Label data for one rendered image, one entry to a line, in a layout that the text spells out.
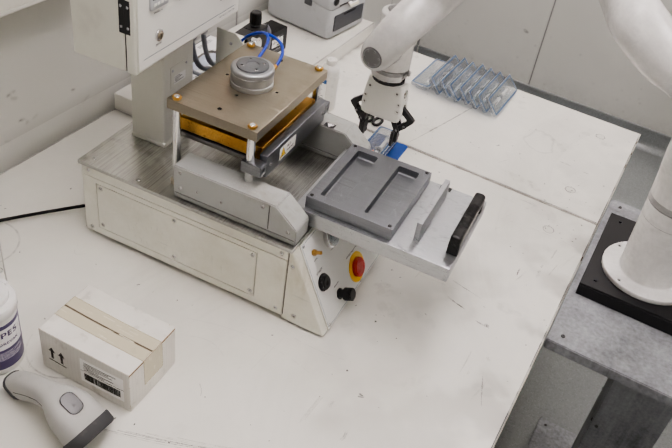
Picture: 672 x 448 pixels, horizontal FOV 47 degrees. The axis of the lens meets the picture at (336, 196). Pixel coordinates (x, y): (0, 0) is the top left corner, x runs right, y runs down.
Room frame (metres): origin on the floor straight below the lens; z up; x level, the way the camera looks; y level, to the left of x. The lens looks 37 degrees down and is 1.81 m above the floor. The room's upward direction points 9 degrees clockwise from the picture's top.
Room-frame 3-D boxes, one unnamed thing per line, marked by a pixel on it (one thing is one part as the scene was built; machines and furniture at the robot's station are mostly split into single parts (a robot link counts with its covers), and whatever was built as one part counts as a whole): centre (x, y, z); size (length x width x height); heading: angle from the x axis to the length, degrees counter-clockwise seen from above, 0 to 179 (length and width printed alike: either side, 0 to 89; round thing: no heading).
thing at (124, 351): (0.83, 0.33, 0.80); 0.19 x 0.13 x 0.09; 66
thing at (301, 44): (1.93, 0.27, 0.77); 0.84 x 0.30 x 0.04; 156
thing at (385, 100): (1.56, -0.08, 0.94); 0.10 x 0.08 x 0.11; 70
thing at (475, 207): (1.07, -0.23, 0.99); 0.15 x 0.02 x 0.04; 160
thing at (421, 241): (1.11, -0.10, 0.97); 0.30 x 0.22 x 0.08; 70
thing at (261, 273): (1.23, 0.17, 0.84); 0.53 x 0.37 x 0.17; 70
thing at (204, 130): (1.23, 0.18, 1.07); 0.22 x 0.17 x 0.10; 160
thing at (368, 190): (1.13, -0.06, 0.98); 0.20 x 0.17 x 0.03; 160
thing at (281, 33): (1.96, 0.26, 0.83); 0.09 x 0.06 x 0.07; 152
